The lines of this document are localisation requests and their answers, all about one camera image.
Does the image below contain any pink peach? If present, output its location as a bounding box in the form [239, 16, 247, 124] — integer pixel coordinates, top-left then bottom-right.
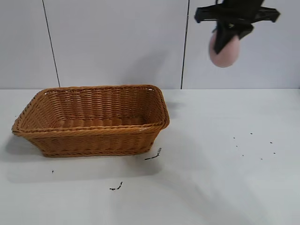
[209, 32, 241, 68]

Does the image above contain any brown woven wicker basket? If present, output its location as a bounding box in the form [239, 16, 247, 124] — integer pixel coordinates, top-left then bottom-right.
[11, 84, 171, 158]

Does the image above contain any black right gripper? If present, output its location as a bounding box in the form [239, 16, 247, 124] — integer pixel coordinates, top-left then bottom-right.
[194, 0, 281, 55]

